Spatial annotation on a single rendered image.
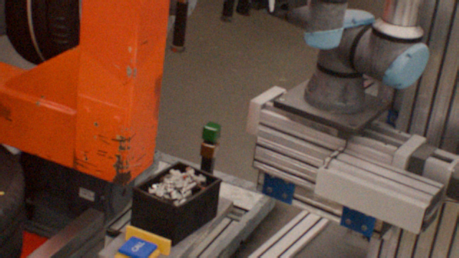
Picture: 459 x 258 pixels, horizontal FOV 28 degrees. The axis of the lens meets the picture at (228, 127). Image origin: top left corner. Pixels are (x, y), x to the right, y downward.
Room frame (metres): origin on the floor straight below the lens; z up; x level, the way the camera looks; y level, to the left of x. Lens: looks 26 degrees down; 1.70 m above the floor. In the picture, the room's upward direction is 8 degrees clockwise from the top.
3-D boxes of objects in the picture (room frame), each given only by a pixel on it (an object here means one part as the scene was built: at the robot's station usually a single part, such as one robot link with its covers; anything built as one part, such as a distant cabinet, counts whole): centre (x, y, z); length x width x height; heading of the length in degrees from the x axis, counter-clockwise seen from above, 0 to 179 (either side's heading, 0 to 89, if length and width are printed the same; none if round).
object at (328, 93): (2.07, -0.25, 0.87); 0.15 x 0.15 x 0.10
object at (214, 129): (2.17, 0.04, 0.64); 0.04 x 0.04 x 0.04; 69
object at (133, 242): (1.83, 0.17, 0.47); 0.07 x 0.07 x 0.02; 69
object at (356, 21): (2.07, -0.26, 0.98); 0.13 x 0.12 x 0.14; 47
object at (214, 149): (2.17, 0.04, 0.59); 0.04 x 0.04 x 0.04; 69
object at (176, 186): (2.00, 0.11, 0.51); 0.20 x 0.14 x 0.13; 151
